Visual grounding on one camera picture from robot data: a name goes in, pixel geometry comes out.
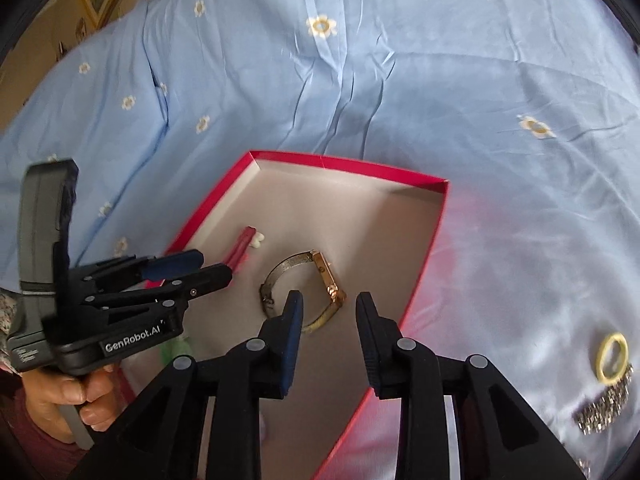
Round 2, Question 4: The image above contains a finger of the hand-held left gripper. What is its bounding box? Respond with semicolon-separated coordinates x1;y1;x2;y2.
70;249;205;296
85;262;234;318

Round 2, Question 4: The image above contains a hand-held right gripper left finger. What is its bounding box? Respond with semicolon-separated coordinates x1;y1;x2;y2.
70;290;306;480

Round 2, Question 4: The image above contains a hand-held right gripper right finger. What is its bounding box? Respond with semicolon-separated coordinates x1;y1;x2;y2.
355;291;588;480

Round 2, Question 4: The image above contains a red hair clip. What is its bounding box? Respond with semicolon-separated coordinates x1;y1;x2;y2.
220;226;266;273

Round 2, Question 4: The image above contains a gold wristwatch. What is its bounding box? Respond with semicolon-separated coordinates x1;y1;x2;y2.
259;249;347;335

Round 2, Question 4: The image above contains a red cardboard box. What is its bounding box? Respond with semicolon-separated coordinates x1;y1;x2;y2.
120;150;449;480

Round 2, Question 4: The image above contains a person's left hand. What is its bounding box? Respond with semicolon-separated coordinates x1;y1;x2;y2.
20;364;123;443

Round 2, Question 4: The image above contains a floral patterned cloth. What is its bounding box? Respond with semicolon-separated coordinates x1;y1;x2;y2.
0;290;21;372

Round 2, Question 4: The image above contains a maroon clothing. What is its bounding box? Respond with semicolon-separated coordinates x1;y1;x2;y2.
0;390;88;480

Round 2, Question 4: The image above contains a blue floral bedsheet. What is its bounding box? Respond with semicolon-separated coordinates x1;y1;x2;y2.
0;0;640;480

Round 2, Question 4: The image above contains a green hair tie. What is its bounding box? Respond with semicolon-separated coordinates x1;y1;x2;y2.
157;337;193;361

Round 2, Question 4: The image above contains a yellow ring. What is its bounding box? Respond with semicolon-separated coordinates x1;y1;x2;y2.
596;332;629;386

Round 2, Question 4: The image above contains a silver rhinestone chain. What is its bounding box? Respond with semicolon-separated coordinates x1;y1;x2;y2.
572;365;633;435

